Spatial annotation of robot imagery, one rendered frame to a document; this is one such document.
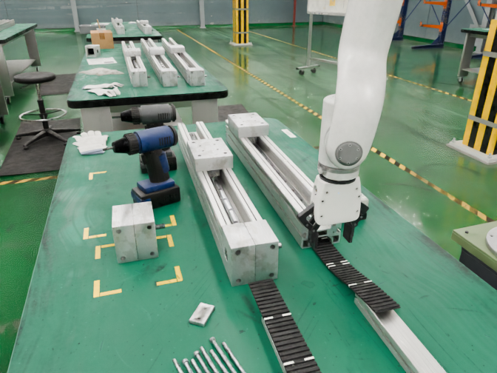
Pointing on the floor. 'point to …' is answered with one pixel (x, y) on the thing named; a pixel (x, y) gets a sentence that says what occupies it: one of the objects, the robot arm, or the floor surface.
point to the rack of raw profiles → (434, 25)
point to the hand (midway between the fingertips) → (330, 237)
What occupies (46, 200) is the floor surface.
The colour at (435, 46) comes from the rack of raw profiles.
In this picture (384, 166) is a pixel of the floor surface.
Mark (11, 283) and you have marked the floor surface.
